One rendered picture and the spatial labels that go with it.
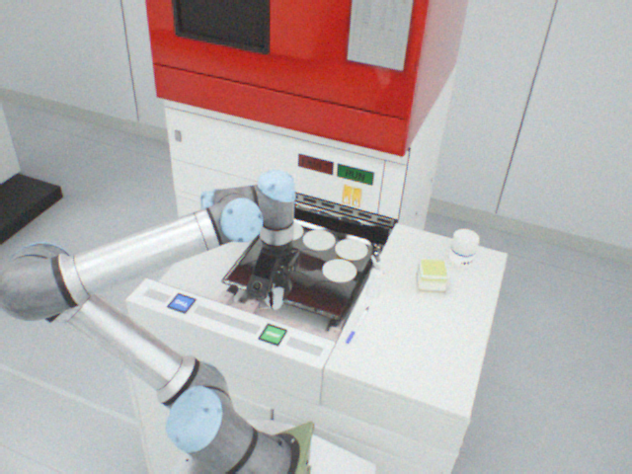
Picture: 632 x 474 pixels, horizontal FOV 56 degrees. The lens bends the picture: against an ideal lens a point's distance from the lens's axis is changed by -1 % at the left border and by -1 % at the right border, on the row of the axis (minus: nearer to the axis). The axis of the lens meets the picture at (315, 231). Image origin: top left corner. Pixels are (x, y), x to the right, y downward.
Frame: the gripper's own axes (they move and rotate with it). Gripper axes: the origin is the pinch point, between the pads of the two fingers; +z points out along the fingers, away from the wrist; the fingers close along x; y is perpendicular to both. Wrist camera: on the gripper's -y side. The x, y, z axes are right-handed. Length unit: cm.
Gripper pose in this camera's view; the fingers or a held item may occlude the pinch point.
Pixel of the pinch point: (272, 307)
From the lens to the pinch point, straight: 144.5
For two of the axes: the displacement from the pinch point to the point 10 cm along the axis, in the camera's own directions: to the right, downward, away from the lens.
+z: -0.5, 7.9, 6.2
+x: -9.2, -2.7, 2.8
